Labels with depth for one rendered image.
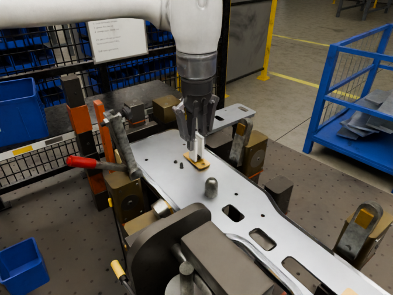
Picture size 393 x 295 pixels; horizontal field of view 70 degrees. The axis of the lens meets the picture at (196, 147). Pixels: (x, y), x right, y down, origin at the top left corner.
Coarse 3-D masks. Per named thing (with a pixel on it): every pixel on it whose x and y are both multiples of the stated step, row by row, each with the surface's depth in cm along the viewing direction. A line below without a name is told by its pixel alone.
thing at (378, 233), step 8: (352, 216) 56; (384, 216) 56; (392, 216) 56; (344, 224) 56; (384, 224) 54; (376, 232) 52; (384, 232) 55; (368, 240) 52; (376, 240) 52; (368, 248) 53; (376, 248) 56; (344, 256) 58; (360, 256) 55; (368, 256) 57; (352, 264) 57; (360, 264) 56; (320, 288) 68
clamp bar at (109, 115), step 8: (104, 112) 56; (112, 112) 57; (128, 112) 57; (104, 120) 55; (112, 120) 55; (120, 120) 56; (112, 128) 56; (120, 128) 57; (112, 136) 60; (120, 136) 57; (120, 144) 58; (128, 144) 59; (120, 152) 61; (128, 152) 60; (128, 160) 61; (128, 168) 62
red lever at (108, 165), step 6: (72, 156) 55; (78, 156) 56; (66, 162) 55; (72, 162) 54; (78, 162) 55; (84, 162) 56; (90, 162) 57; (96, 162) 58; (102, 162) 60; (108, 162) 61; (84, 168) 57; (90, 168) 57; (96, 168) 59; (102, 168) 59; (108, 168) 60; (114, 168) 61; (120, 168) 62; (126, 168) 63
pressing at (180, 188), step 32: (160, 160) 78; (224, 160) 79; (160, 192) 67; (192, 192) 68; (224, 192) 68; (256, 192) 68; (224, 224) 60; (256, 224) 60; (288, 224) 60; (256, 256) 53; (288, 256) 53; (320, 256) 53; (288, 288) 48; (352, 288) 48
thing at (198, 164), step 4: (188, 152) 80; (184, 156) 79; (188, 156) 79; (200, 156) 77; (192, 160) 77; (200, 160) 77; (204, 160) 77; (196, 164) 76; (200, 164) 76; (208, 164) 76; (200, 168) 74
